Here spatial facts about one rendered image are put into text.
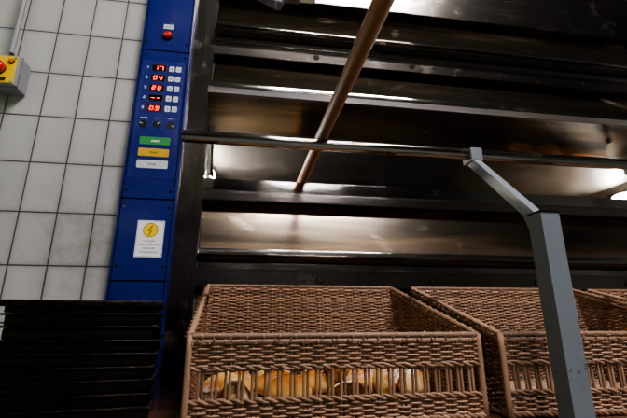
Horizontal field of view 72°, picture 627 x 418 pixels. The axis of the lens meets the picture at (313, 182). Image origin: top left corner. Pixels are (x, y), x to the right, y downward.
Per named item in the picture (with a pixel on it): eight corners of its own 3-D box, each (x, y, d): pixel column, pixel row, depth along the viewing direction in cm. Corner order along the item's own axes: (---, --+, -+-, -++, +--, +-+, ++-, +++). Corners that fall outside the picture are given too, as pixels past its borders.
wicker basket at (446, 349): (196, 390, 114) (204, 283, 122) (398, 384, 123) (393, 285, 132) (173, 436, 68) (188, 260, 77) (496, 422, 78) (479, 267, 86)
